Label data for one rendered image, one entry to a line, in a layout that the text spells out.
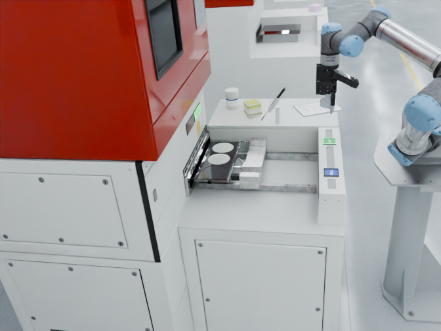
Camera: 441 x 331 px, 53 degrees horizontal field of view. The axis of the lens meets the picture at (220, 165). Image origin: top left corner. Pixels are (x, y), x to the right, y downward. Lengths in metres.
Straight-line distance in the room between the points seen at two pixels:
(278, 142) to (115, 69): 1.09
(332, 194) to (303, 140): 0.57
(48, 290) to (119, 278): 0.33
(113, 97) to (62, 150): 0.27
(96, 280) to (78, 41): 0.90
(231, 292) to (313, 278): 0.35
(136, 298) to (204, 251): 0.31
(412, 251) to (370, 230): 0.68
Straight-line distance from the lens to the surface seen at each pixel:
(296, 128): 2.11
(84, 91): 1.33
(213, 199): 1.85
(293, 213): 1.75
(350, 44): 1.67
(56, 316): 2.02
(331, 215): 1.68
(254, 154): 2.04
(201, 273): 1.86
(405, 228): 2.32
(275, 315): 1.97
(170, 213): 1.64
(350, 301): 2.57
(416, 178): 2.04
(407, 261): 2.45
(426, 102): 1.49
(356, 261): 2.80
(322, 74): 1.83
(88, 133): 1.38
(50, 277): 1.85
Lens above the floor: 1.86
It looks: 30 degrees down
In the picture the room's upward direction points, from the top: 5 degrees counter-clockwise
